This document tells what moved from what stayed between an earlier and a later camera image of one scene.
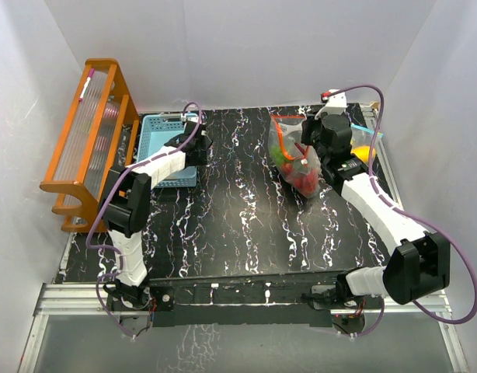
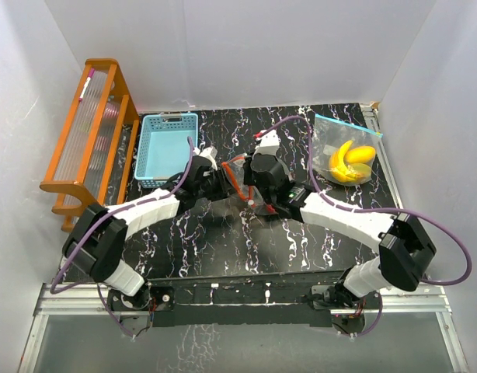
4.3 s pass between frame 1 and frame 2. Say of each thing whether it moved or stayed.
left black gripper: moved
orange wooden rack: stayed
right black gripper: moved
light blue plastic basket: stayed
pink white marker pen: stayed
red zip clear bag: moved
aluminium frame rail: stayed
